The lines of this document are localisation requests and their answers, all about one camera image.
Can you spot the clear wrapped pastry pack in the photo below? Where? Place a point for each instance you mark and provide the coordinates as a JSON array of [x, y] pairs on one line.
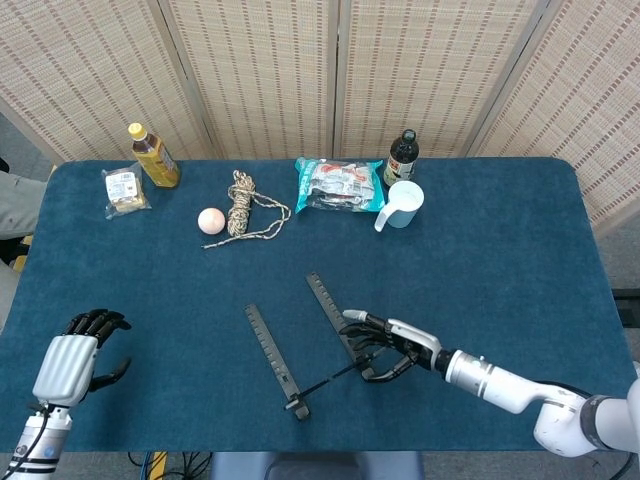
[[125, 192]]

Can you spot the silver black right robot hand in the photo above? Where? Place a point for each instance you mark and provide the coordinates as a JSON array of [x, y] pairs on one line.
[[415, 340]]

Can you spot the black metal rail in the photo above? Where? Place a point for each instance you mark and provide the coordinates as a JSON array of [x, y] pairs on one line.
[[627, 305]]

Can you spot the black folding stand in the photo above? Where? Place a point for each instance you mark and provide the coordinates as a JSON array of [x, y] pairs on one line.
[[270, 350]]

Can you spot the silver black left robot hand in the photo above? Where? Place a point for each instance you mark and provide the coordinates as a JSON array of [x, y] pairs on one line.
[[65, 367]]

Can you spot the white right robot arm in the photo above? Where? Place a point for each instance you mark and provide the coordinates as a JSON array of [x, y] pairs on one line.
[[500, 385]]

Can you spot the blue tablecloth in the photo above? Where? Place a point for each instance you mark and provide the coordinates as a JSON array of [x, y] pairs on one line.
[[475, 250]]

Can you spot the teal snack bag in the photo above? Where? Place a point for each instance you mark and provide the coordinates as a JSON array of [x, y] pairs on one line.
[[340, 187]]

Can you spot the woven folding screen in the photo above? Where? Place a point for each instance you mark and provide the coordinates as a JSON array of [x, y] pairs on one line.
[[260, 75]]

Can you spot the yellow label tea bottle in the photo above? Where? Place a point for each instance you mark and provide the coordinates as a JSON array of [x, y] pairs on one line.
[[157, 162]]

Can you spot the dark bottle black cap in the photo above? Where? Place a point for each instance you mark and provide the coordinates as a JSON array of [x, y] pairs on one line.
[[400, 162]]

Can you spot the pale pink ball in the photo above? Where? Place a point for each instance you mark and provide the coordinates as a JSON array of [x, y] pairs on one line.
[[211, 220]]

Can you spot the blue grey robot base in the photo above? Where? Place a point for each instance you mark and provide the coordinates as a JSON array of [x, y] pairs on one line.
[[315, 467]]

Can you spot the person in grey clothing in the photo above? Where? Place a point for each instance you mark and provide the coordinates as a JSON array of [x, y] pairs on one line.
[[17, 205]]

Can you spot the light blue measuring cup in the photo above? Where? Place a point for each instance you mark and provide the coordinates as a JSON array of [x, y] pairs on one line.
[[405, 205]]

